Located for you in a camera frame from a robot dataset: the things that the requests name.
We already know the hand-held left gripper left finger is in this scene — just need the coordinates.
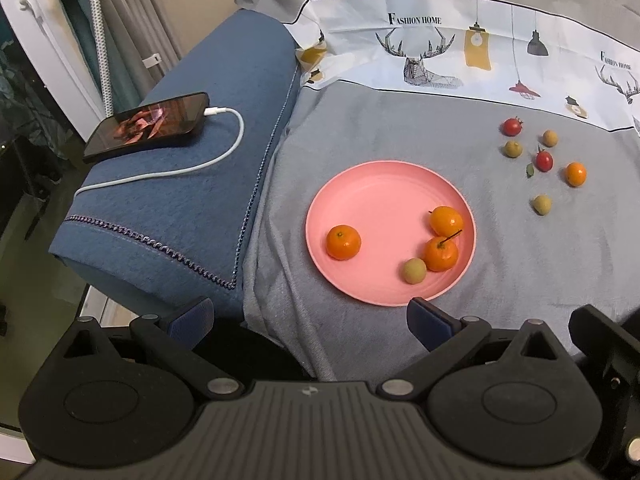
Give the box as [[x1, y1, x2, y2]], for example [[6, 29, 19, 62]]
[[60, 296, 247, 401]]

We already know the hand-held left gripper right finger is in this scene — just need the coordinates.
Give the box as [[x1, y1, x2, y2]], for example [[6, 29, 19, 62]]
[[375, 297, 561, 402]]

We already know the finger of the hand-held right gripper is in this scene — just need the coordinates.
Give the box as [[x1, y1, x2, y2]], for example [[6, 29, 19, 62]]
[[568, 304, 640, 363]]

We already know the small orange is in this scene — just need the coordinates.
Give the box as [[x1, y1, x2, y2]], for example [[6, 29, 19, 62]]
[[428, 206, 465, 238], [326, 224, 362, 261], [564, 162, 588, 188], [423, 230, 463, 273]]

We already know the pink plate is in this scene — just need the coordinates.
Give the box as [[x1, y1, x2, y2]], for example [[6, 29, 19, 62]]
[[305, 160, 477, 307]]

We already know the blue cushion with braided trim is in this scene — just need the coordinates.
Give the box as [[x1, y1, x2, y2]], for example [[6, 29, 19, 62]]
[[48, 9, 302, 322]]

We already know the black smartphone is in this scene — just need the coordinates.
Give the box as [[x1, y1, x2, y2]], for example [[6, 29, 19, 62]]
[[82, 91, 210, 164]]

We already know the grey printed bed sheet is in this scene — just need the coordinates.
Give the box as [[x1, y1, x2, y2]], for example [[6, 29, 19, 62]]
[[235, 0, 640, 381]]

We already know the black and white patterned pole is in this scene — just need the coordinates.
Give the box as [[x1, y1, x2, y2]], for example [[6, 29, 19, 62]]
[[82, 0, 116, 116]]

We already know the grey curtain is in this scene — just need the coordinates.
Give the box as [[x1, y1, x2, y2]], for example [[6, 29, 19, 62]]
[[75, 0, 241, 106]]

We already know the teal curtain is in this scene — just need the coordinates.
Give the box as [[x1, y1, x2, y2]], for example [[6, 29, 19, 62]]
[[45, 0, 126, 111]]

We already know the white charging cable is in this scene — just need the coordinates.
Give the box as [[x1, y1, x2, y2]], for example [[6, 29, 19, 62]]
[[74, 106, 245, 206]]

